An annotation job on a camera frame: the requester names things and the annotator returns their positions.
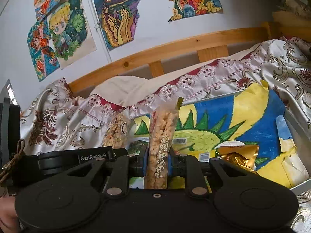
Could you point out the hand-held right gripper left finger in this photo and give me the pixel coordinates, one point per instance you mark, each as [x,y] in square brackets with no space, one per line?
[145,161]

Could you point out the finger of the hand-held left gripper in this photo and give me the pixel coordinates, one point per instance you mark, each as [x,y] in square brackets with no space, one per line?
[120,151]

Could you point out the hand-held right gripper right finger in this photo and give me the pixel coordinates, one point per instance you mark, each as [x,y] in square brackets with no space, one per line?
[170,161]

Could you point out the clear popcorn snack packet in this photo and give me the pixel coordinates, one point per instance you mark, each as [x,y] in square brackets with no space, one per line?
[116,131]

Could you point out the clear puffed rice snack packet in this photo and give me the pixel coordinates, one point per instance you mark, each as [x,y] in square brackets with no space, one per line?
[160,136]

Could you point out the gold snack packet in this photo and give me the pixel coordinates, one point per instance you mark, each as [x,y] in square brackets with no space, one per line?
[238,157]

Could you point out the grey shallow box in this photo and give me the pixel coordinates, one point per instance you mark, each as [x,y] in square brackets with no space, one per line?
[298,131]

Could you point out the person's left hand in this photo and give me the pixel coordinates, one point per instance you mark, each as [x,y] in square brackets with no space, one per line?
[8,216]

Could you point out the white pillow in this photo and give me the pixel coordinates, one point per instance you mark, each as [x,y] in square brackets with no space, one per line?
[126,87]

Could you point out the colourful dinosaur drawing paper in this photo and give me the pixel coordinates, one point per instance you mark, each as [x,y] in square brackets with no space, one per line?
[243,121]

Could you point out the floral satin bedspread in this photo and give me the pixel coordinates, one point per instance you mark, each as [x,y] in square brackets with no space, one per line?
[286,63]

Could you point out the red-haired girl blue wall poster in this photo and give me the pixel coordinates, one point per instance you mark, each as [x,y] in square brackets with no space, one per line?
[41,51]

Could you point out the wooden bed rail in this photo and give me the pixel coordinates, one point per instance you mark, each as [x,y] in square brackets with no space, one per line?
[184,46]

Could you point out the white wall pipe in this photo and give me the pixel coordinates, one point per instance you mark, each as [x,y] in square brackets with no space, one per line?
[99,29]

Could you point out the blond child wall poster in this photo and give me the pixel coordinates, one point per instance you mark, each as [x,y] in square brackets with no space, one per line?
[70,29]

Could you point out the swirly night wall poster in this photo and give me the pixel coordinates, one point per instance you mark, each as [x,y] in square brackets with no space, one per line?
[116,12]

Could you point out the colourful landscape wall poster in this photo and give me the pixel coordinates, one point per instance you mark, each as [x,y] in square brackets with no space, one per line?
[194,0]

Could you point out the wooden bunk frame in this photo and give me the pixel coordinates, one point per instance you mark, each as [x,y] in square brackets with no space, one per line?
[291,21]

